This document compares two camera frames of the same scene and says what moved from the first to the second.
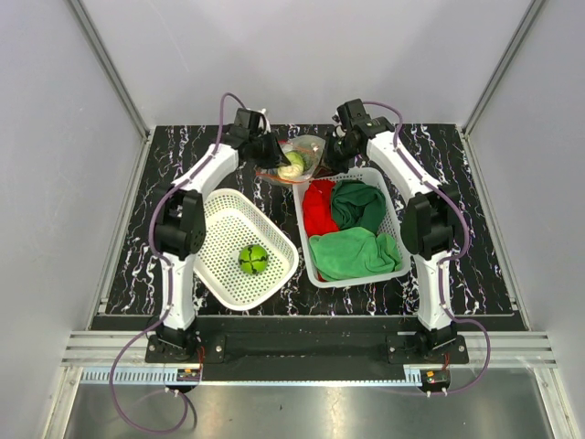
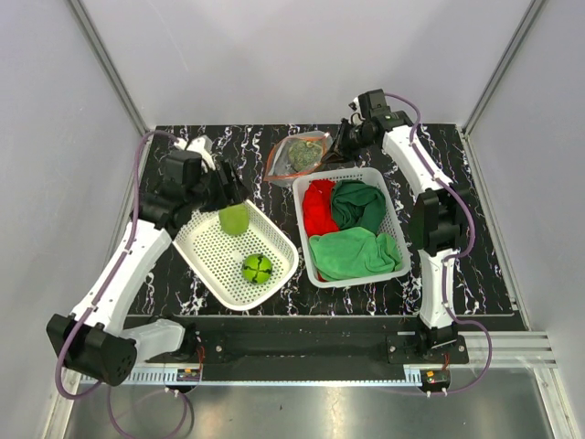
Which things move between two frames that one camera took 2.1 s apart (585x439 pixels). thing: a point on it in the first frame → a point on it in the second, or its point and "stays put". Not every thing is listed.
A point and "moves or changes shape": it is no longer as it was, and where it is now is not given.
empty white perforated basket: (232, 223) stays put
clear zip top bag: (303, 152) moves or changes shape
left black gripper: (275, 157) → (231, 193)
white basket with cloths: (351, 229) stays put
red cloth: (317, 207) stays put
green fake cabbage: (300, 165) → (235, 219)
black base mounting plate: (202, 347) stays put
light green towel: (352, 251) stays put
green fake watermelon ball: (252, 259) moves or changes shape
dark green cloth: (357, 204) stays put
